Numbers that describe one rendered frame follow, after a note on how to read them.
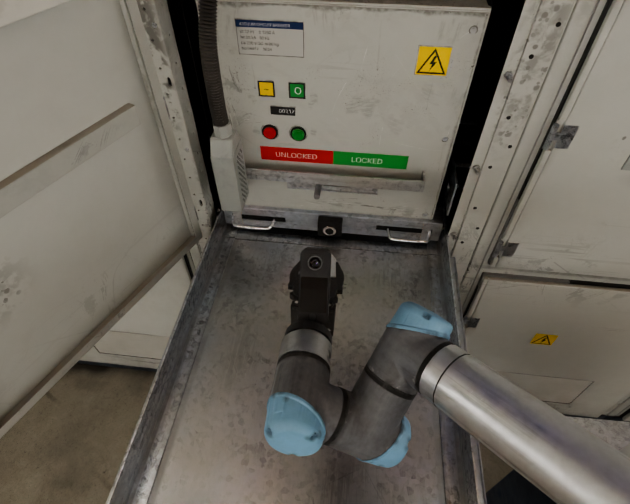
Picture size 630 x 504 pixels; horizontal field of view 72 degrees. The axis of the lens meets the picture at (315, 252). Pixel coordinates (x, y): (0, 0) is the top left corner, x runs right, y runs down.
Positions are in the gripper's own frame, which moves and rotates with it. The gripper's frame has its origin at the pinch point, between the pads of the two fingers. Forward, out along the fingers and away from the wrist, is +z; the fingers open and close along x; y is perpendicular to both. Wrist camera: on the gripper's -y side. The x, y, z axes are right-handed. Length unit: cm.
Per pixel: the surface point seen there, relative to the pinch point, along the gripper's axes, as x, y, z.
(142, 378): -74, 103, 36
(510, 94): 30.4, -23.6, 17.7
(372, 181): 8.7, -2.5, 21.7
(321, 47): -3.0, -28.8, 21.2
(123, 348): -75, 82, 34
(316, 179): -3.4, -1.9, 21.8
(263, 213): -17.0, 11.6, 27.0
